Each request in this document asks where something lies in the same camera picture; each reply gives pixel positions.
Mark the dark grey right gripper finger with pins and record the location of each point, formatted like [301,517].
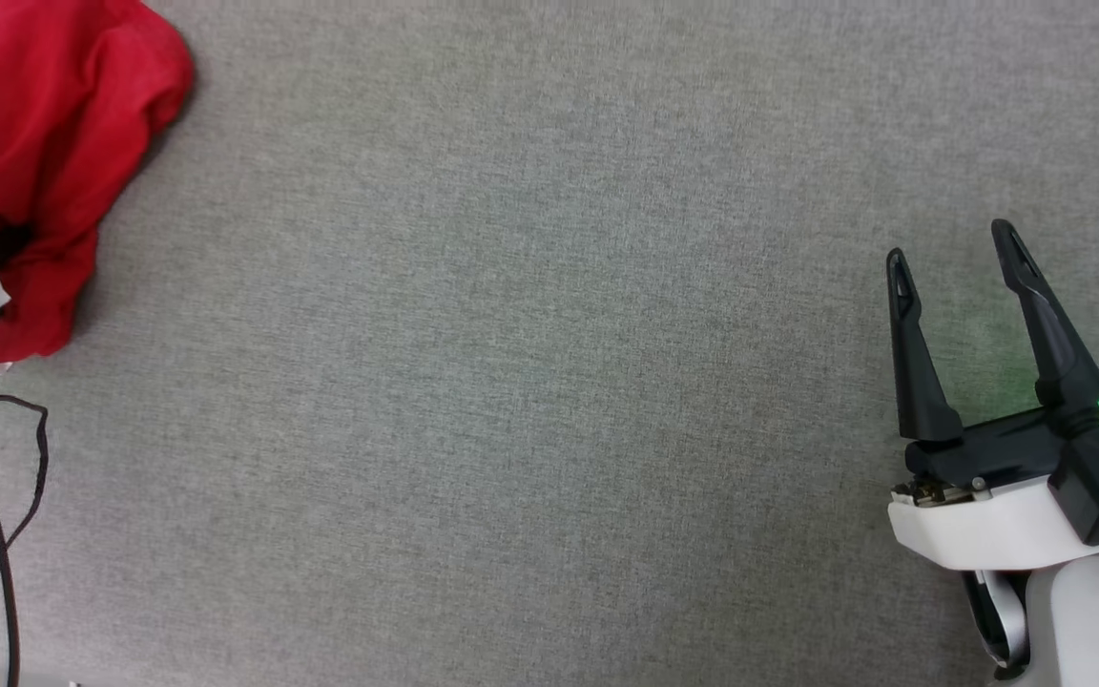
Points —
[917,382]
[1050,334]

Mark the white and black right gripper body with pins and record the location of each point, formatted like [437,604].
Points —
[979,525]

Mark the red jersey with white sleeves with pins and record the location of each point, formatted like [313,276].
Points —
[53,114]

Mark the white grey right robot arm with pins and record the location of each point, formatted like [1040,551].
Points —
[1084,630]

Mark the grey fabric sofa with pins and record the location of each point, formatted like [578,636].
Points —
[511,334]

